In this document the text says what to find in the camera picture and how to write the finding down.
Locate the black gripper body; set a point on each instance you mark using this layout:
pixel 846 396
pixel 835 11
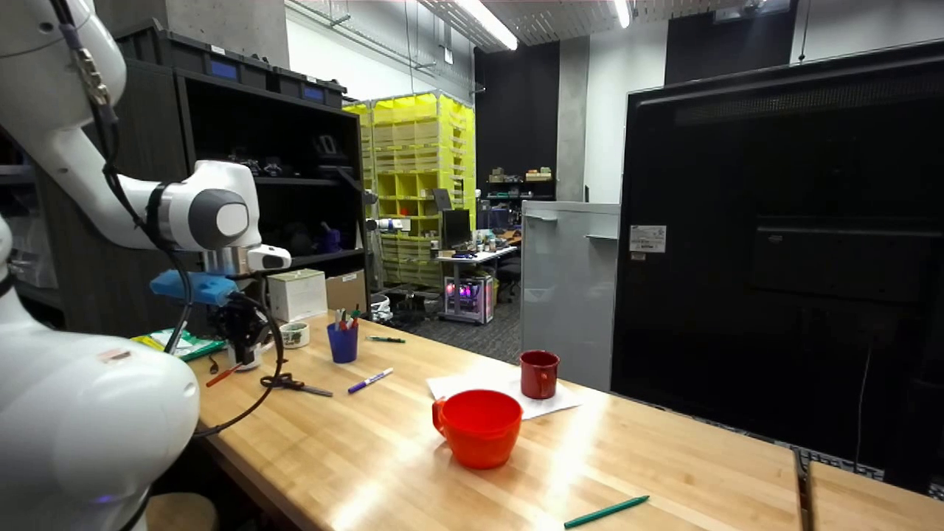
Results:
pixel 245 328

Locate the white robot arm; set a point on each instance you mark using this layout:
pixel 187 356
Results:
pixel 88 418

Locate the blue pen holder cup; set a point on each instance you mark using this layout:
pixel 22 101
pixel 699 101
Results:
pixel 344 343

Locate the pen behind holder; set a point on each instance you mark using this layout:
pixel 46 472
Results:
pixel 394 340

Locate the large red cup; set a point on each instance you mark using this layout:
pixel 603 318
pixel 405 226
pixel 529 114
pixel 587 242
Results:
pixel 479 427

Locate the green pen on table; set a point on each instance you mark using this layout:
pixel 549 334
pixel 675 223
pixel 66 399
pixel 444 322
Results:
pixel 603 511

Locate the white bowl with green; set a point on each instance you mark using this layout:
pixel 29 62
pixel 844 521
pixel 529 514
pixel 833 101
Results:
pixel 296 334

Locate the white box on table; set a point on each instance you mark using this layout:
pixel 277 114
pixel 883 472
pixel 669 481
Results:
pixel 296 293

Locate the cardboard box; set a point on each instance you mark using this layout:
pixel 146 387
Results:
pixel 346 290

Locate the purple white marker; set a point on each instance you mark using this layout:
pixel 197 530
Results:
pixel 367 381

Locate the black shelving unit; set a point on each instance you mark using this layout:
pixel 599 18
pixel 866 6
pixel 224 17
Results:
pixel 267 177

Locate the yellow storage bin rack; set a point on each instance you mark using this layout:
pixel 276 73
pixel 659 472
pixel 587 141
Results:
pixel 417 163

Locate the white paper sheet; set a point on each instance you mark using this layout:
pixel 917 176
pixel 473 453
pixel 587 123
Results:
pixel 498 381

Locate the small dark red mug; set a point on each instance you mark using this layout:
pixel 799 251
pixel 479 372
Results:
pixel 537 372

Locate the grey metal cabinet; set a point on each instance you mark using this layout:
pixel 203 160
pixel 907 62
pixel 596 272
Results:
pixel 568 284

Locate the large black monitor panel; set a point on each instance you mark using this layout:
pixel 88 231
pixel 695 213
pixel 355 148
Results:
pixel 782 256

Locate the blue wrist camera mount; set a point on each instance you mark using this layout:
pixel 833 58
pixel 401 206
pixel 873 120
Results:
pixel 196 287

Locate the black handled scissors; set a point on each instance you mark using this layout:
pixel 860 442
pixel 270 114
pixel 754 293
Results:
pixel 286 381

